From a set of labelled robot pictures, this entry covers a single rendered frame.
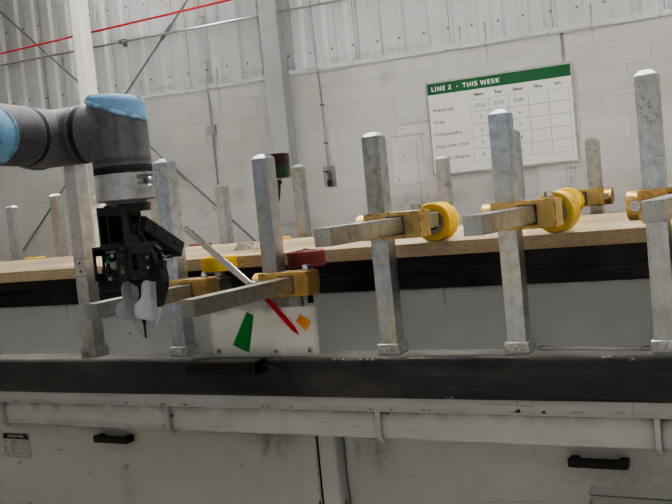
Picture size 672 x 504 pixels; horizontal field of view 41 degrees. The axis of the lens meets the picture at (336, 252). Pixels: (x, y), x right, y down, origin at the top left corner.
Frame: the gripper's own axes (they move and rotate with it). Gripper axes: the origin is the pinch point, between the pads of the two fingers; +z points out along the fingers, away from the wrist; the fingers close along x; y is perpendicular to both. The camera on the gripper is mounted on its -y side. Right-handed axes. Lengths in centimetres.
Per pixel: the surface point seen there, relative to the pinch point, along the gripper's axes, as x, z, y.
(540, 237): 49, -7, -58
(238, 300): 2.2, -1.2, -23.0
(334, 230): 26.9, -12.7, -14.7
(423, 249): 25, -6, -59
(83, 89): -134, -66, -142
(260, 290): 2.3, -2.0, -30.5
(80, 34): -133, -86, -142
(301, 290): 4.5, -0.4, -42.2
